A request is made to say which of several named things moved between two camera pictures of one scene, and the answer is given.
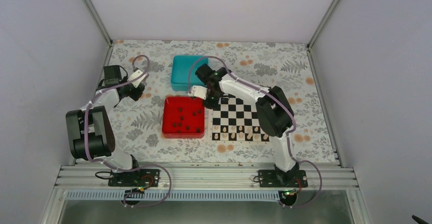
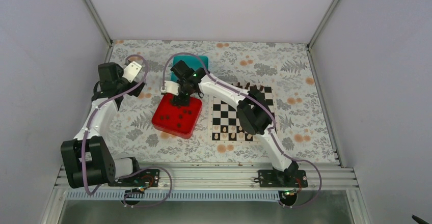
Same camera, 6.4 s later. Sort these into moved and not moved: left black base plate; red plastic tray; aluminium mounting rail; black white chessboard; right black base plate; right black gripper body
Moved: red plastic tray; right black gripper body
Not moved: aluminium mounting rail; left black base plate; right black base plate; black white chessboard
